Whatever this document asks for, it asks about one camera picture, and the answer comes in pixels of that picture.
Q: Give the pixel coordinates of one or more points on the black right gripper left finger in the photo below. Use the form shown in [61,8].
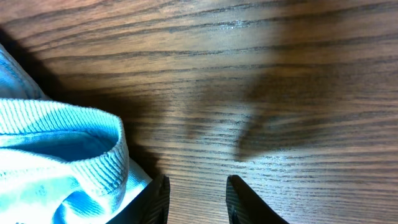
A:
[151,206]

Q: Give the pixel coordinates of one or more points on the light blue t-shirt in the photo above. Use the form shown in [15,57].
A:
[60,163]

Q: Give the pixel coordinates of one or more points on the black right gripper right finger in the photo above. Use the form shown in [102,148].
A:
[245,206]

